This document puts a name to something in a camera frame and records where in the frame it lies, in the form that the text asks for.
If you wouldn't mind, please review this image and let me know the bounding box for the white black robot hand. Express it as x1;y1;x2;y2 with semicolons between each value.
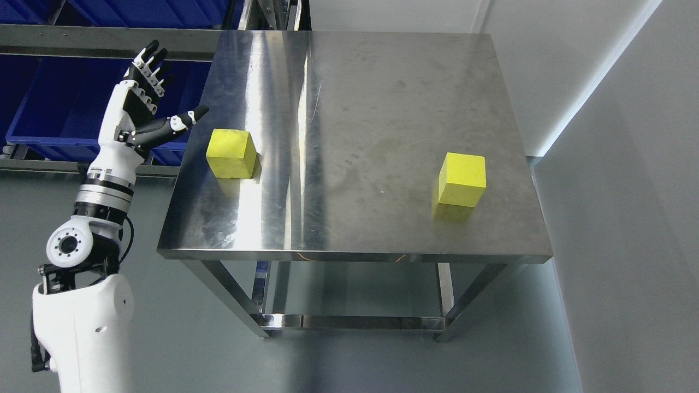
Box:
87;40;209;183

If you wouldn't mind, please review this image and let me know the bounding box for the yellow foam block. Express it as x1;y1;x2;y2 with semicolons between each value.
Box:
205;128;257;179
437;152;487;208

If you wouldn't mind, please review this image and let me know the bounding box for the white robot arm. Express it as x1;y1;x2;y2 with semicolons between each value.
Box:
30;164;137;392

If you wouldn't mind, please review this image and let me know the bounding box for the blue bin upper shelf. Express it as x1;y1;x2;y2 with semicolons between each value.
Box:
1;1;234;29

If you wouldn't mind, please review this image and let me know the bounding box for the metal shelf rack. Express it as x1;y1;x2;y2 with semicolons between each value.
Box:
2;1;311;178

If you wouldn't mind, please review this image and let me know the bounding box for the large blue plastic bin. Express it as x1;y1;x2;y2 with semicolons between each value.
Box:
7;57;131;163

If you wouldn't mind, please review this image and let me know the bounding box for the stainless steel table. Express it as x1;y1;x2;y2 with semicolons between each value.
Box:
157;30;553;341

